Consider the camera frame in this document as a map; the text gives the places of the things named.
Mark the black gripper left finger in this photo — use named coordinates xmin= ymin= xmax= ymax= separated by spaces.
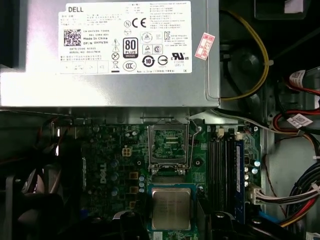
xmin=67 ymin=212 xmax=151 ymax=240

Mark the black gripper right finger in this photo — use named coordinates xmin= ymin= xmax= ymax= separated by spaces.
xmin=199 ymin=211 xmax=310 ymax=240

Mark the white power connector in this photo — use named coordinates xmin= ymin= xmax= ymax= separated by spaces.
xmin=249 ymin=186 xmax=264 ymax=205

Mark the RAM slot with white clips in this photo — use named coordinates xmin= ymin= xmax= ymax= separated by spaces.
xmin=216 ymin=128 xmax=225 ymax=216

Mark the metal socket cover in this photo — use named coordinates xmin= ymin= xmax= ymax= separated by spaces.
xmin=146 ymin=123 xmax=193 ymax=174

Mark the green motherboard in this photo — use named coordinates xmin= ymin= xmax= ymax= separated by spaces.
xmin=57 ymin=119 xmax=263 ymax=240

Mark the black PC case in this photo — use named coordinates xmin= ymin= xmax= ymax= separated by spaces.
xmin=0 ymin=0 xmax=320 ymax=240

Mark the black case fan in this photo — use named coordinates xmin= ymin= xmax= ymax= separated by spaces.
xmin=0 ymin=172 xmax=63 ymax=240

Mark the grey power supply unit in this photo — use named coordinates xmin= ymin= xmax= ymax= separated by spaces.
xmin=0 ymin=0 xmax=221 ymax=109

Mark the coloured power wire bundle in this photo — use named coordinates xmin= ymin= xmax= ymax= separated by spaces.
xmin=257 ymin=172 xmax=320 ymax=228

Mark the yellow wire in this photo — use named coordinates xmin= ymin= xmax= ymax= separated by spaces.
xmin=221 ymin=8 xmax=270 ymax=101

